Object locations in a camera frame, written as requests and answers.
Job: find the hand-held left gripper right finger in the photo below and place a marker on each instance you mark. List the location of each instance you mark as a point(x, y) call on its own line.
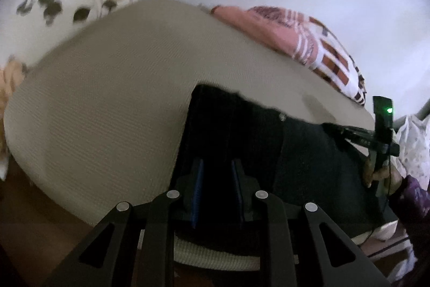
point(237, 186)

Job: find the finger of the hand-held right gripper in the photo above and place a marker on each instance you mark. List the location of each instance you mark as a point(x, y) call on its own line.
point(352, 134)

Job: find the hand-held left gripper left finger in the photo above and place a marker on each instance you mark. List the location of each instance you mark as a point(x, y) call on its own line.
point(199, 186)

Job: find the black pants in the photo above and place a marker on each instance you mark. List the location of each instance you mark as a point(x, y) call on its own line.
point(302, 166)

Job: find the person's right hand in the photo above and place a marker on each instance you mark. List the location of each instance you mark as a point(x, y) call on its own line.
point(376, 174)

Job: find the white flower-print cloth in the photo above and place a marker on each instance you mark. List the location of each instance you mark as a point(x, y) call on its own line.
point(411, 145)

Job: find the beige woven mat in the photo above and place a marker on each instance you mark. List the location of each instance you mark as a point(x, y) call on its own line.
point(111, 98)

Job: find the pink patterned blanket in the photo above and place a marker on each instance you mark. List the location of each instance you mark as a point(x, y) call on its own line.
point(268, 28)

